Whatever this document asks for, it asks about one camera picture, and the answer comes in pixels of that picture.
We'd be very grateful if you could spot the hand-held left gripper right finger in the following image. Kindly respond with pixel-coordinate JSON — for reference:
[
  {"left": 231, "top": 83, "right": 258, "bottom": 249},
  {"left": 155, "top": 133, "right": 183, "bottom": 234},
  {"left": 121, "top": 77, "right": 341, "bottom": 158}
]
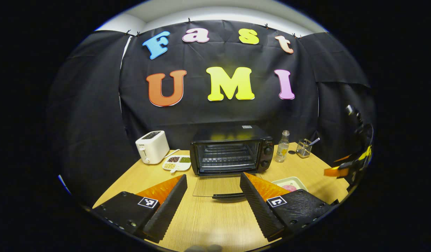
[{"left": 240, "top": 172, "right": 339, "bottom": 242}]

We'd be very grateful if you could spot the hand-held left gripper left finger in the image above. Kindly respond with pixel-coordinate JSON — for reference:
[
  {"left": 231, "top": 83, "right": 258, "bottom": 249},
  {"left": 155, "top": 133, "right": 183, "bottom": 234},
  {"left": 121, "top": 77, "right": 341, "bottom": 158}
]
[{"left": 92, "top": 174, "right": 188, "bottom": 244}]

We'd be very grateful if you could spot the white square dish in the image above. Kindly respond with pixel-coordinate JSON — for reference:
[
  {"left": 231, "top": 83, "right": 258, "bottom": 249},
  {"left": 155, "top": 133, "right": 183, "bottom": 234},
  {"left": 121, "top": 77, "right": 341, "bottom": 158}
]
[{"left": 272, "top": 176, "right": 308, "bottom": 193}]

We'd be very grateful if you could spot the black electric oven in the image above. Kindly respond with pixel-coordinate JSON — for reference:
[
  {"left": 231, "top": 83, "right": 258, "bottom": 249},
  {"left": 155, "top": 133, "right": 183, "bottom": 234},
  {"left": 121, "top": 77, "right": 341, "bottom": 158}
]
[{"left": 190, "top": 125, "right": 274, "bottom": 200}]

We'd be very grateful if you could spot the white divided dish with grains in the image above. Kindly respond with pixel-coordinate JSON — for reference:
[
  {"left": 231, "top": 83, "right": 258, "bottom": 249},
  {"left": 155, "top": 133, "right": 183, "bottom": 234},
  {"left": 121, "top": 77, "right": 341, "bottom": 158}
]
[{"left": 162, "top": 155, "right": 192, "bottom": 174}]

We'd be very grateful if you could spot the clear glass bottle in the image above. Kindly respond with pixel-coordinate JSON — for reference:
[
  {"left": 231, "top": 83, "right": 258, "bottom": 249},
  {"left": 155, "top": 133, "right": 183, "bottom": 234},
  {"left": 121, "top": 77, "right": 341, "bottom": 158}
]
[{"left": 274, "top": 130, "right": 290, "bottom": 163}]

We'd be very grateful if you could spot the white toaster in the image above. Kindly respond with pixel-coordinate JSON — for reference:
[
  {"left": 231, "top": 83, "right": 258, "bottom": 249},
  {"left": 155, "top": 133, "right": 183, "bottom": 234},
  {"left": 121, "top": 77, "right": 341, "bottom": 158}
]
[{"left": 135, "top": 131, "right": 170, "bottom": 165}]

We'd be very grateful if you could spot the metal wire holder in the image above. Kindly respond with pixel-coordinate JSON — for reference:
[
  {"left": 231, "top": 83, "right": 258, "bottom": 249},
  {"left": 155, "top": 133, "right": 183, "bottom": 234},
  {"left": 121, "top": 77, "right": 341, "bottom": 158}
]
[{"left": 296, "top": 139, "right": 312, "bottom": 159}]

